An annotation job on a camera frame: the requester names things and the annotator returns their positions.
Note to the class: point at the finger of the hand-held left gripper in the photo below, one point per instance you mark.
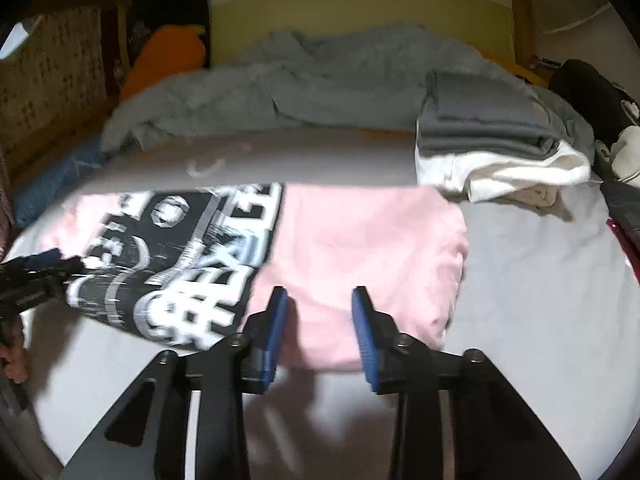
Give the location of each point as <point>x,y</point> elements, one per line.
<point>40,275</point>

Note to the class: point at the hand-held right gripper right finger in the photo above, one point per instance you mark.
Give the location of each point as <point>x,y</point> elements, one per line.
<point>365,340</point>

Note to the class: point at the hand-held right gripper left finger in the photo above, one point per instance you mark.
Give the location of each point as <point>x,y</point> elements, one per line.
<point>275,335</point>

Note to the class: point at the pink printed t-shirt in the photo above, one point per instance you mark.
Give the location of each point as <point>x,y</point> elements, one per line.
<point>360,250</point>

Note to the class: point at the folded white clothes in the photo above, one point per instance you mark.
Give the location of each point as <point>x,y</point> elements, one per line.
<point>525,170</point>

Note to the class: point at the folded grey clothes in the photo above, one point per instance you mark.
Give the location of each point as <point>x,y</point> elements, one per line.
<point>480,115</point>

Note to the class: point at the person's left hand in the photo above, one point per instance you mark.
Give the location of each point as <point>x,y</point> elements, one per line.
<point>15,360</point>

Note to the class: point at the blue cloth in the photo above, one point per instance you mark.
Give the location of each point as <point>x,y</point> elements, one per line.
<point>55,180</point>

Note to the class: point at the grey printed bed sheet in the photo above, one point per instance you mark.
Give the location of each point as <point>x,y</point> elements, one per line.
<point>525,310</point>

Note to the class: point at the woven wicker basket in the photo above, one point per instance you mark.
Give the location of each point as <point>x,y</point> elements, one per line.
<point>55,70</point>

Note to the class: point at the beige folded cloth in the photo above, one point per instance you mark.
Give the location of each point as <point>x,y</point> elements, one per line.
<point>540,197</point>

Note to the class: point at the orange plush pillow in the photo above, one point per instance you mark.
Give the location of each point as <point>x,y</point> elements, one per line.
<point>170,55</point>

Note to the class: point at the grey crumpled blanket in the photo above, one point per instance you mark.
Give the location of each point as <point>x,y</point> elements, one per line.
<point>350,80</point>

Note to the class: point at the red flat item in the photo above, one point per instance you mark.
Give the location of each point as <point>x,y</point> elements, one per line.
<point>620,240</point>

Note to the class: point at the dark grey cloth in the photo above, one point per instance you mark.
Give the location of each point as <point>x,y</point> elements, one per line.
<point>625,205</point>

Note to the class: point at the black bag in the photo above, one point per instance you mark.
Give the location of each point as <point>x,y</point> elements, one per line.
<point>170,0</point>

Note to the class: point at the white crumpled cloth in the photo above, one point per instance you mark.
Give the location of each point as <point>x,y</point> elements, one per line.
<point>627,152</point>

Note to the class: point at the black clothing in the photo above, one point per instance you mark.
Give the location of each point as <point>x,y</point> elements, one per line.
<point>590,95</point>

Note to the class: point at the yellow green headboard cushion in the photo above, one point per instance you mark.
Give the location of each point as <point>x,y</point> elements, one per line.
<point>360,5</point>

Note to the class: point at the wooden bed frame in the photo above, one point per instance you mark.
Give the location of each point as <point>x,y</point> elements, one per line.
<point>520,20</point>

